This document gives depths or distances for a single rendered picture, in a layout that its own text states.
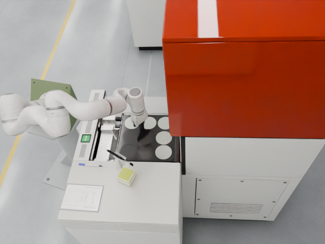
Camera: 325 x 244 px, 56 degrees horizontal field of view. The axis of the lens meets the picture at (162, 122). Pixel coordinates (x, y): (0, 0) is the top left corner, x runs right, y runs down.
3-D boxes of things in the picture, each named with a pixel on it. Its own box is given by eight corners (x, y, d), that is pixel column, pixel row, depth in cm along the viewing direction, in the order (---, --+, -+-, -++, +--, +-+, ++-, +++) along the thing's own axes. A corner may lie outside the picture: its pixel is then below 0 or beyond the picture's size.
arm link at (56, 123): (15, 105, 176) (20, 132, 179) (-6, 108, 166) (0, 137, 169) (73, 101, 148) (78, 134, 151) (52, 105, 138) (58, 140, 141)
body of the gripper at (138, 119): (140, 101, 184) (142, 113, 193) (127, 110, 180) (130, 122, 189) (148, 108, 180) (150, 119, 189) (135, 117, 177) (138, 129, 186)
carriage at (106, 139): (117, 119, 207) (116, 117, 204) (108, 168, 185) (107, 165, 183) (105, 119, 207) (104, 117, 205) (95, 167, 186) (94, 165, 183)
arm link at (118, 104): (86, 105, 158) (123, 98, 183) (108, 120, 152) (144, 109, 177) (89, 90, 155) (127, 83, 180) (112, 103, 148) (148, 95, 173)
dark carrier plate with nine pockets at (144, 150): (175, 115, 200) (175, 114, 199) (173, 162, 180) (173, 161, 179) (124, 115, 203) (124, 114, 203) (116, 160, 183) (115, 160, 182)
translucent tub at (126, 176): (137, 176, 168) (135, 170, 162) (130, 188, 164) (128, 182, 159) (125, 171, 170) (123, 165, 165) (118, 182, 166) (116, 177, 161)
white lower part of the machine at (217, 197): (258, 138, 291) (279, 76, 225) (272, 224, 242) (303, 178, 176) (184, 137, 297) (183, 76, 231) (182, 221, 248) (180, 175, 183)
